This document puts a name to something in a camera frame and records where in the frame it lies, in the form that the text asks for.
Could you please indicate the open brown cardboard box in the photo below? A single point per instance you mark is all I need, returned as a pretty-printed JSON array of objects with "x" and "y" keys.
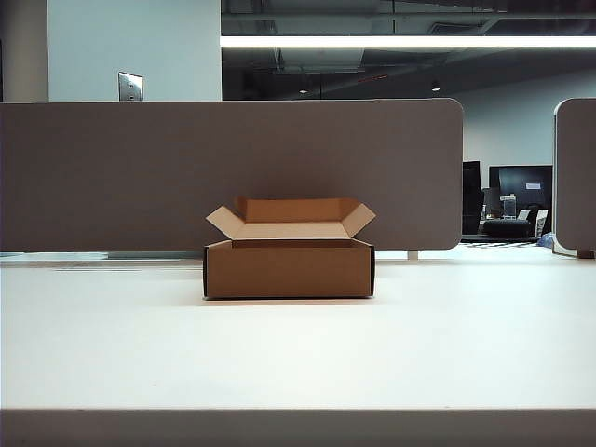
[{"x": 284, "y": 272}]

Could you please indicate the wide grey desk divider panel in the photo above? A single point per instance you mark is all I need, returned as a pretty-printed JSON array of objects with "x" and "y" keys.
[{"x": 139, "y": 172}]

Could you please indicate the black upright background panel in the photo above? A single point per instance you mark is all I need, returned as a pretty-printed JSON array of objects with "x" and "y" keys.
[{"x": 471, "y": 195}]

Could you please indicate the grey foreground ledge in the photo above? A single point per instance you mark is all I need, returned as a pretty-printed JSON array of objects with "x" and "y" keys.
[{"x": 298, "y": 428}]

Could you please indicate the long white ceiling light strip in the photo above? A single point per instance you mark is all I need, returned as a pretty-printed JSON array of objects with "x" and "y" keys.
[{"x": 396, "y": 41}]

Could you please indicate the black round background sofa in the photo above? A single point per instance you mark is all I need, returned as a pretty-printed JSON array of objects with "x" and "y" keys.
[{"x": 505, "y": 227}]

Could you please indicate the blue crumpled background object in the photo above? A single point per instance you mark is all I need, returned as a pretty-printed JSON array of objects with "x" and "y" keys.
[{"x": 545, "y": 240}]

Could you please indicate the narrow grey desk divider panel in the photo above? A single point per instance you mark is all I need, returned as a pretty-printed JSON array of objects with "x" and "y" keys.
[{"x": 577, "y": 177}]

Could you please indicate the brown divider support foot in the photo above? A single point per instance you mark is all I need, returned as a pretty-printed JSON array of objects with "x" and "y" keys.
[{"x": 585, "y": 253}]

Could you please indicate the metal wall switch plate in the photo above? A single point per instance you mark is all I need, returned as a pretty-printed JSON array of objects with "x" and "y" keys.
[{"x": 130, "y": 86}]

